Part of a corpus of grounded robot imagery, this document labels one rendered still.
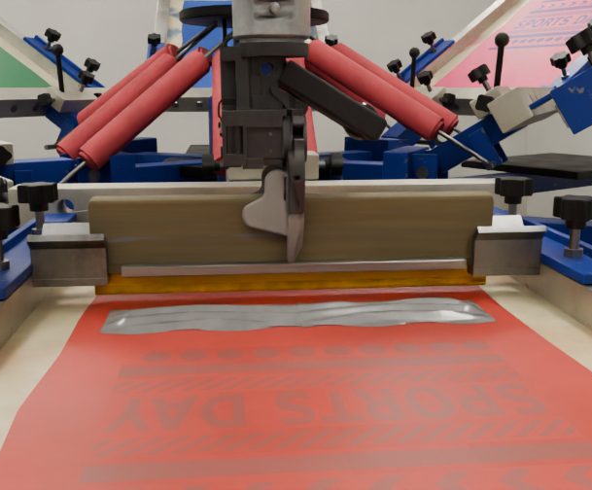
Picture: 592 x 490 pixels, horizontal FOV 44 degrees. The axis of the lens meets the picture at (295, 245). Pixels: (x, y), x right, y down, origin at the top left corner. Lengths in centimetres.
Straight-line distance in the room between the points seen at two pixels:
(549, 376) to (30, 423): 37
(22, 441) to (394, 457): 22
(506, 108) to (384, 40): 388
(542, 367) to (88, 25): 452
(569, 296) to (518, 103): 45
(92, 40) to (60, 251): 423
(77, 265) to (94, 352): 14
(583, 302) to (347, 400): 28
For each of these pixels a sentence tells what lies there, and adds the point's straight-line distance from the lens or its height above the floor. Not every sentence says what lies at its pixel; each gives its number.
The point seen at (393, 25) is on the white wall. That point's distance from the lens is 499.
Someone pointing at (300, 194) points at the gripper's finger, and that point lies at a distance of 69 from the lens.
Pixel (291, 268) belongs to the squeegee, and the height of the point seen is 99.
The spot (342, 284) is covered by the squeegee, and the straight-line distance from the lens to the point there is 76.
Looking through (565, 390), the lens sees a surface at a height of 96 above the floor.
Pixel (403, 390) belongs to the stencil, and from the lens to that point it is 53.
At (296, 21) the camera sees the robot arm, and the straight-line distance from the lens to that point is 70.
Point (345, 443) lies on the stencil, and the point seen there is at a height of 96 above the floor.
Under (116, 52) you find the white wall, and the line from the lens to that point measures 490.
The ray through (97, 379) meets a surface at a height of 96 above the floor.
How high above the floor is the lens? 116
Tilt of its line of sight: 12 degrees down
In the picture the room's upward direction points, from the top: straight up
